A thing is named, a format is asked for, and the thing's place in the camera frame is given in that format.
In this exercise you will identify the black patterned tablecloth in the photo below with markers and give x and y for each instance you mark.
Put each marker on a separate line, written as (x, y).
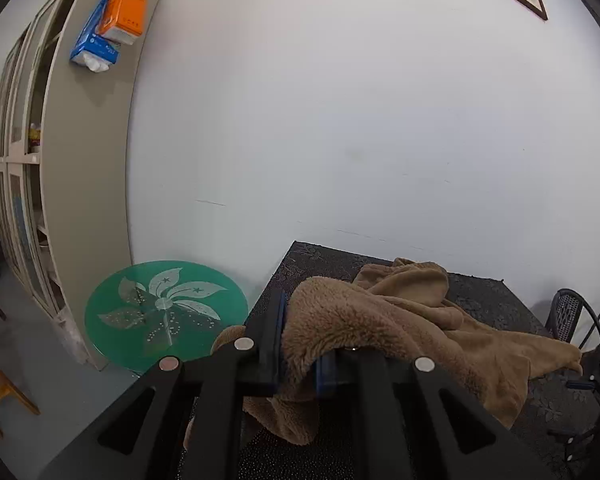
(320, 260)

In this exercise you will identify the orange tissue pack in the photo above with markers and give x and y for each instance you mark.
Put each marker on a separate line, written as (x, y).
(127, 7)

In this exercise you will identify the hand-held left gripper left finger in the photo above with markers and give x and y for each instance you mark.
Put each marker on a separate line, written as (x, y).
(279, 335)

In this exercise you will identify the small bottle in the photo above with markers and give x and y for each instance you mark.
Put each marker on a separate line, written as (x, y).
(34, 137)

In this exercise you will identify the black mesh chair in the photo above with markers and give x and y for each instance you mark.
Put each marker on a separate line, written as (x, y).
(567, 310)

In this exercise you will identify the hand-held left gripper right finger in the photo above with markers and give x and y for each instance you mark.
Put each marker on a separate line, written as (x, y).
(325, 376)

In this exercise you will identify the green round glass table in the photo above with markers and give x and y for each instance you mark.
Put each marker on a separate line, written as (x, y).
(130, 330)

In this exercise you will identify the brown fleece garment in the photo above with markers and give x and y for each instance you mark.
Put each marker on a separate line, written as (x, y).
(380, 320)

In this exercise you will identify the blue tissue pack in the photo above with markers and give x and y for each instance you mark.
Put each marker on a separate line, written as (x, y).
(95, 47)

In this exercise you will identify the beige glass-door cabinet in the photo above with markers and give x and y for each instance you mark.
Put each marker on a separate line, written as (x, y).
(80, 185)

